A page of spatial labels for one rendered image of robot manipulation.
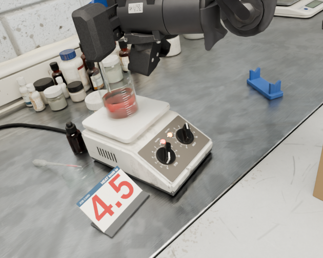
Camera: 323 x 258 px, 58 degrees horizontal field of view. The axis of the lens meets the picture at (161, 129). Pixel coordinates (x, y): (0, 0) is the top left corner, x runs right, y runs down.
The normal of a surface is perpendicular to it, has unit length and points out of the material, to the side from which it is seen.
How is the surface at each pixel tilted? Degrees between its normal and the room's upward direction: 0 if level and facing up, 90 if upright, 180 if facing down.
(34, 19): 90
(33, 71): 90
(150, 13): 77
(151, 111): 0
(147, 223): 0
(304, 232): 0
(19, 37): 90
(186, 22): 104
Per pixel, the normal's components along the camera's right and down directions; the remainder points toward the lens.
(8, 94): 0.65, 0.35
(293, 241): -0.16, -0.80
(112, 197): 0.39, -0.47
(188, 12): -0.40, 0.46
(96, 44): 0.36, 0.49
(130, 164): -0.59, 0.55
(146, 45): 0.05, 0.57
